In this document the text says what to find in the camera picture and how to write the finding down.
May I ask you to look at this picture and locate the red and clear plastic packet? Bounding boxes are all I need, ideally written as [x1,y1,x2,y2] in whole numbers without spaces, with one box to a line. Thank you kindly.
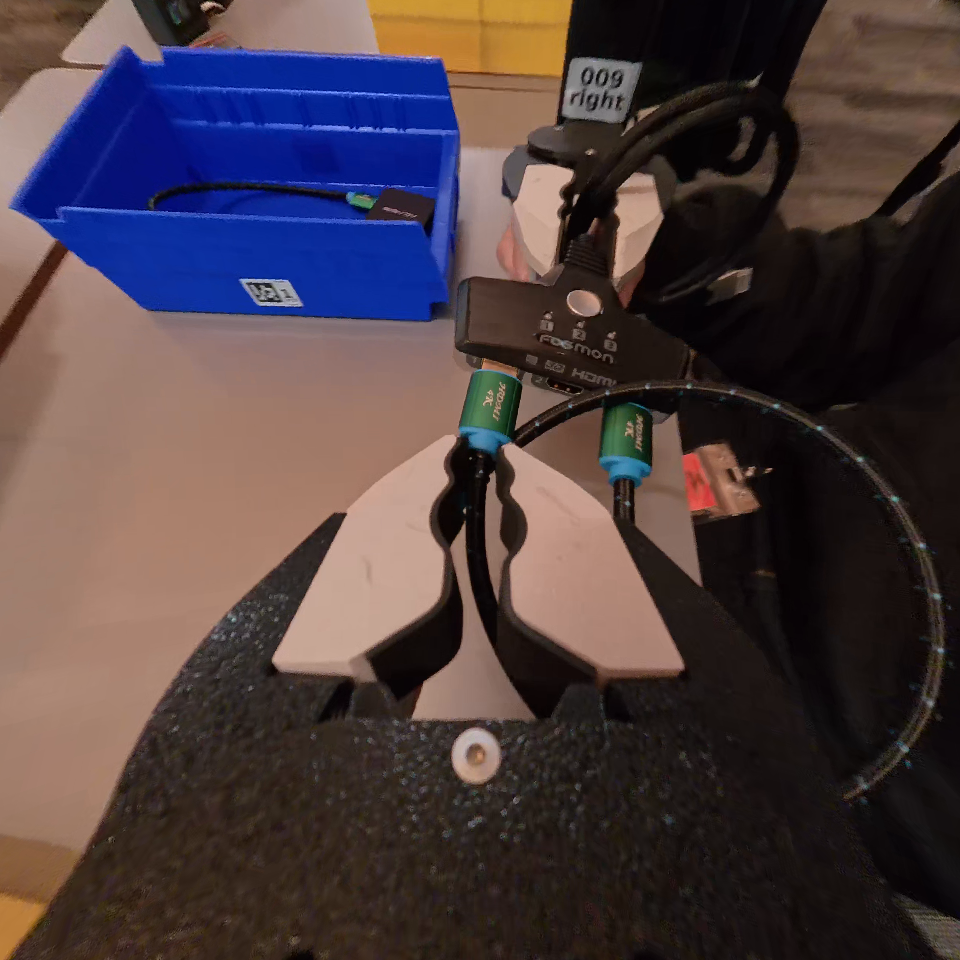
[681,442,774,522]

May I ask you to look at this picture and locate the black video switch box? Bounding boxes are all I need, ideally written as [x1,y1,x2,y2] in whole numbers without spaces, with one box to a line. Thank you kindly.
[455,240,695,393]

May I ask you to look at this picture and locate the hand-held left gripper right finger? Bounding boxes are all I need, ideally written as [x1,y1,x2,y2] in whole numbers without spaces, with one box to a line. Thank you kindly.
[495,446,687,717]

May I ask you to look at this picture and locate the person's right hand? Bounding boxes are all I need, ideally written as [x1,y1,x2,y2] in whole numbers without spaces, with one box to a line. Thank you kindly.
[496,222,645,307]

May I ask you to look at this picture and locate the black looped cable with green plug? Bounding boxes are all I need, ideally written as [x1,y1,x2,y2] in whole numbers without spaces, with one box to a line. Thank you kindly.
[513,378,946,804]

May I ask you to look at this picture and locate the black device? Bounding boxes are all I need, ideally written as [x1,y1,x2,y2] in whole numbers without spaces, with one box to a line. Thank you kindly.
[131,0,211,48]

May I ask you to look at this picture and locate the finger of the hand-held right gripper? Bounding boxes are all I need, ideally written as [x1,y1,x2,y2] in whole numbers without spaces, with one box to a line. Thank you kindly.
[513,165,576,284]
[609,172,672,291]

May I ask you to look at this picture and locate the person's right forearm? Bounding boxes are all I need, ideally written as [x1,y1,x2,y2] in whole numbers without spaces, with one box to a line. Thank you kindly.
[641,176,960,417]

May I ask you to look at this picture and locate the small black adapter box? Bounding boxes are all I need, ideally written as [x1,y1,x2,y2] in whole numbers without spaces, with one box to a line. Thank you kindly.
[366,187,438,230]

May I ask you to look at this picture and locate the yellow object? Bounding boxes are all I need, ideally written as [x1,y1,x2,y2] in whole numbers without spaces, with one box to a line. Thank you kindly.
[0,892,48,960]

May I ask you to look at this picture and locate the thin black cable with green plug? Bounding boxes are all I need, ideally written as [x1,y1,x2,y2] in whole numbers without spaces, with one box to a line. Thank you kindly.
[147,182,376,215]

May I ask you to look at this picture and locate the large yellow plastic bin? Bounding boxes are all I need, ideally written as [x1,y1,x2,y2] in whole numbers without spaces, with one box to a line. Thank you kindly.
[367,0,575,76]

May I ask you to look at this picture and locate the black braided pigtail cable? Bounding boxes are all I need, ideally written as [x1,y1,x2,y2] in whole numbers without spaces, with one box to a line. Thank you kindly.
[558,78,800,305]

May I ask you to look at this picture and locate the blue plastic bin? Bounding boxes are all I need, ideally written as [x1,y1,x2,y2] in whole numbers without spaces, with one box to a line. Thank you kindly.
[9,45,462,324]

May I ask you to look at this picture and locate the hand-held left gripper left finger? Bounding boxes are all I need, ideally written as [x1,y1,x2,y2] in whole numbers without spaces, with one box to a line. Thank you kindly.
[271,435,470,702]

